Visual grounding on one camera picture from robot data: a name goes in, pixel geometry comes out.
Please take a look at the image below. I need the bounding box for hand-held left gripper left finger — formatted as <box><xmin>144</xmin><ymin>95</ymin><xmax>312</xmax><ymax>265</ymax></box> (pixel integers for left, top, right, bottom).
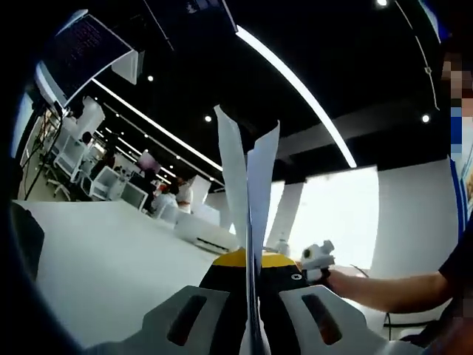
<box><xmin>84</xmin><ymin>248</ymin><xmax>248</xmax><ymax>355</ymax></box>

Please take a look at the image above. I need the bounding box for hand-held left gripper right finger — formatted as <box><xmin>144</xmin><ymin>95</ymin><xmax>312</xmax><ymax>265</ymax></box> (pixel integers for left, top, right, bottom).
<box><xmin>259</xmin><ymin>251</ymin><xmax>418</xmax><ymax>355</ymax></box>

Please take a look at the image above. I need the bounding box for white paper sheet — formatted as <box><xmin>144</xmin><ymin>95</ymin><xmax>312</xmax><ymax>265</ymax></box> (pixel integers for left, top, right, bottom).
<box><xmin>213</xmin><ymin>104</ymin><xmax>281</xmax><ymax>355</ymax></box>

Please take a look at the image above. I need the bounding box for person's right hand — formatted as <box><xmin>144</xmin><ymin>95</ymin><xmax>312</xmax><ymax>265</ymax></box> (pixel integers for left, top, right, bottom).
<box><xmin>321</xmin><ymin>266</ymin><xmax>348</xmax><ymax>299</ymax></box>

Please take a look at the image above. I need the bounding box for white plastic bottle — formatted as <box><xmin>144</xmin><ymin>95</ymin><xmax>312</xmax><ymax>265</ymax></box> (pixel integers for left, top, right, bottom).
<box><xmin>275</xmin><ymin>236</ymin><xmax>293</xmax><ymax>257</ymax></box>

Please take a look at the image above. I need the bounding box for white table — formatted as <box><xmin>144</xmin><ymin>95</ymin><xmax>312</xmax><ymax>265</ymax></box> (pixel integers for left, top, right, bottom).
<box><xmin>13</xmin><ymin>199</ymin><xmax>448</xmax><ymax>351</ymax></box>

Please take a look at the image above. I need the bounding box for white printer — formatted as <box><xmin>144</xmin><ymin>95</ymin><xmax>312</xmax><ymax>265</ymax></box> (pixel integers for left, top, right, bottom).
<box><xmin>174</xmin><ymin>212</ymin><xmax>239</xmax><ymax>254</ymax></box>

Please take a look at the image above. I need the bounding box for group of seated people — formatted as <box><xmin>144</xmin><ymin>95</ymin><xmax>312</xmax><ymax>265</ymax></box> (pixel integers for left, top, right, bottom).
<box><xmin>79</xmin><ymin>131</ymin><xmax>175</xmax><ymax>215</ymax></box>

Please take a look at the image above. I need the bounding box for operator in black shirt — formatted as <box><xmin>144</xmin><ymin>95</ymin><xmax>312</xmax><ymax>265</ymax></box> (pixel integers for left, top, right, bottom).
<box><xmin>398</xmin><ymin>236</ymin><xmax>473</xmax><ymax>355</ymax></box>

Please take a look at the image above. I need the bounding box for row of white office chairs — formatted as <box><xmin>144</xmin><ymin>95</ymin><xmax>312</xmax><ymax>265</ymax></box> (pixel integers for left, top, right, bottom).
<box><xmin>47</xmin><ymin>129</ymin><xmax>147</xmax><ymax>212</ymax></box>

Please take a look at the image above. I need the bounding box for wide ceiling light strip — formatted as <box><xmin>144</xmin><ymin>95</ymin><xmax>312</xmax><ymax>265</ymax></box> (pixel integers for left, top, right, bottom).
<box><xmin>236</xmin><ymin>24</ymin><xmax>358</xmax><ymax>168</ymax></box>

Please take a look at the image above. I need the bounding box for thin ceiling light strip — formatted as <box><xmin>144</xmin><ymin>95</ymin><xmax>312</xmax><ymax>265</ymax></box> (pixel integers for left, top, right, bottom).
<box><xmin>92</xmin><ymin>78</ymin><xmax>225</xmax><ymax>172</ymax></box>

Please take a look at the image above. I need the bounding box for ceiling air conditioner unit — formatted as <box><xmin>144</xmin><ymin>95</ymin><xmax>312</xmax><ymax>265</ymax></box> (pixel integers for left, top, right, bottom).
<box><xmin>110</xmin><ymin>50</ymin><xmax>146</xmax><ymax>85</ymax></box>

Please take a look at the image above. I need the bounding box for wall poster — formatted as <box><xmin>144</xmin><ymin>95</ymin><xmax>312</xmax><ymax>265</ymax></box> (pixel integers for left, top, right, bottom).
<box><xmin>449</xmin><ymin>155</ymin><xmax>473</xmax><ymax>223</ymax></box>

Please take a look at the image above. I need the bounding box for pink wall screen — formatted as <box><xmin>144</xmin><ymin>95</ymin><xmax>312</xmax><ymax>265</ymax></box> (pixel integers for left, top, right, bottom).
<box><xmin>138</xmin><ymin>151</ymin><xmax>162</xmax><ymax>173</ymax></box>

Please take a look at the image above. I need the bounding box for dark monitor white frame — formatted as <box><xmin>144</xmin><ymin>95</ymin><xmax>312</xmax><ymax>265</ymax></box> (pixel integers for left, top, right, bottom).
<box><xmin>35</xmin><ymin>10</ymin><xmax>140</xmax><ymax>108</ymax></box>

